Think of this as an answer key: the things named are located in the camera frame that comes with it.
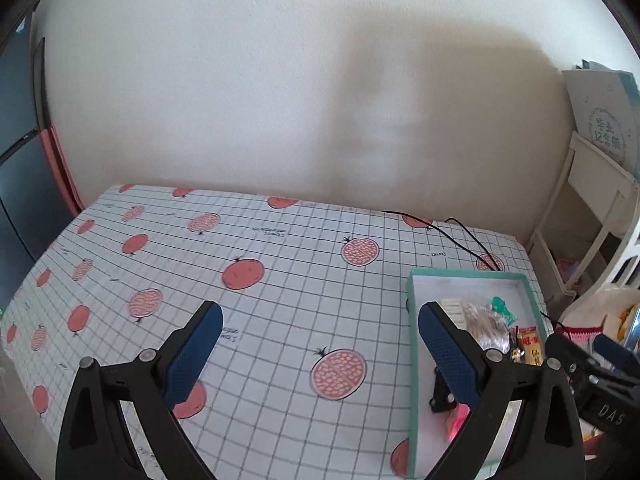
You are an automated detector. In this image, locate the pink plastic hair comb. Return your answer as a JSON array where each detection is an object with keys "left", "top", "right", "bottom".
[{"left": 445, "top": 402, "right": 471, "bottom": 443}]

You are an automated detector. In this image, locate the pomegranate print grid tablecloth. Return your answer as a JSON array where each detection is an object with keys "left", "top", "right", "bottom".
[{"left": 0, "top": 183, "right": 556, "bottom": 480}]

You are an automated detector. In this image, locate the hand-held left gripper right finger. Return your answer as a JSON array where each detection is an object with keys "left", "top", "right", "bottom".
[{"left": 417, "top": 301, "right": 586, "bottom": 480}]

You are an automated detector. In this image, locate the colourful hair clips green card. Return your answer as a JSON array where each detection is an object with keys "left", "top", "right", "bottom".
[{"left": 487, "top": 296, "right": 518, "bottom": 326}]

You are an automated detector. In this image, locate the pink board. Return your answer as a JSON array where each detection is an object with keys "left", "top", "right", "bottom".
[{"left": 42, "top": 125, "right": 87, "bottom": 218}]

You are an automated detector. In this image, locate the teal cardboard box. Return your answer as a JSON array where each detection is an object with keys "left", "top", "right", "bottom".
[{"left": 405, "top": 267, "right": 556, "bottom": 478}]

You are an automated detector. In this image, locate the cream lace scrunchie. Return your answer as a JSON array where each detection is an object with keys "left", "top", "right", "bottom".
[{"left": 460, "top": 302, "right": 511, "bottom": 351}]

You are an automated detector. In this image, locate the white cloth bag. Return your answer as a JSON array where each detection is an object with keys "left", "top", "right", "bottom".
[{"left": 557, "top": 287, "right": 640, "bottom": 361}]

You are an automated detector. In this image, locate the white slotted basket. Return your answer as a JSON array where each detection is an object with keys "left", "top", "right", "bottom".
[{"left": 557, "top": 200, "right": 640, "bottom": 321}]

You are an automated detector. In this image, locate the dark cabinet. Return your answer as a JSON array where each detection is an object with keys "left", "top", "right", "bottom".
[{"left": 0, "top": 5, "right": 76, "bottom": 311}]

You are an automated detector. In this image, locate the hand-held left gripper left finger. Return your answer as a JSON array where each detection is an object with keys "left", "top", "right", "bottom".
[{"left": 55, "top": 300, "right": 224, "bottom": 480}]

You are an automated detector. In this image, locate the black cable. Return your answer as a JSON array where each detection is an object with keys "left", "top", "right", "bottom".
[{"left": 382, "top": 210, "right": 506, "bottom": 273}]

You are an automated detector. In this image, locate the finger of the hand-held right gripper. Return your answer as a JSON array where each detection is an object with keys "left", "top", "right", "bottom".
[
  {"left": 592, "top": 334, "right": 640, "bottom": 373},
  {"left": 545, "top": 332, "right": 598, "bottom": 377}
]

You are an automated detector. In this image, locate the white wooden shelf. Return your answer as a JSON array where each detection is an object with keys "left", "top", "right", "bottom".
[{"left": 525, "top": 130, "right": 640, "bottom": 301}]

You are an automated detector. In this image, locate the black toy car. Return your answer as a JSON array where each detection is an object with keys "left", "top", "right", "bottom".
[{"left": 429, "top": 367, "right": 458, "bottom": 413}]

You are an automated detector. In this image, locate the orange snack packet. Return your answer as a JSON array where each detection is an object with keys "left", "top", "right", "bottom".
[{"left": 515, "top": 325, "right": 546, "bottom": 366}]

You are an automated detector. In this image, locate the pale blue booklet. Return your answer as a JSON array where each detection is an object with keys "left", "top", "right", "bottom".
[{"left": 562, "top": 60, "right": 640, "bottom": 178}]

